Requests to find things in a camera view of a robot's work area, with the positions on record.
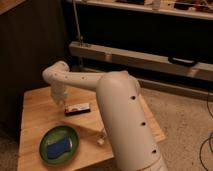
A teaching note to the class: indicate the small white block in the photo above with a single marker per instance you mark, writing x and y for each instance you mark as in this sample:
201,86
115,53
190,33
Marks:
100,141

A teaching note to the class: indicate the wooden shelf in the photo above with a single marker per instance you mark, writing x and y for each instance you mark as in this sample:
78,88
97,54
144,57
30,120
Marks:
142,8

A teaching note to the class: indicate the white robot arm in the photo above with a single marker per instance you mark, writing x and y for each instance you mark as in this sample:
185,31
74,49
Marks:
118,98

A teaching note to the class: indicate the blue sponge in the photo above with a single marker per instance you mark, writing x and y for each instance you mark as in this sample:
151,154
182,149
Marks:
58,148

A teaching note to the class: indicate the long grey case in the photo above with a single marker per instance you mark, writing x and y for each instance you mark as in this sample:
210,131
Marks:
140,60

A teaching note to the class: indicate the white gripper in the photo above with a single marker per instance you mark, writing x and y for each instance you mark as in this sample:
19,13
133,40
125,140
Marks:
58,93

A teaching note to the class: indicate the black case handle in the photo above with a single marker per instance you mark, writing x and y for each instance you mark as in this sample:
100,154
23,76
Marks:
182,63

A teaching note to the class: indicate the black whiteboard eraser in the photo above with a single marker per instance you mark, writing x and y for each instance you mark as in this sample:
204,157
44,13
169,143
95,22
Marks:
76,109

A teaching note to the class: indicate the green plate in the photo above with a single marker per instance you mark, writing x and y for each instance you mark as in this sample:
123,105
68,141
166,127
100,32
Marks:
53,135

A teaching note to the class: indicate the metal rod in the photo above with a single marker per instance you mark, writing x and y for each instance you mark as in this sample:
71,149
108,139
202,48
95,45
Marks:
80,39

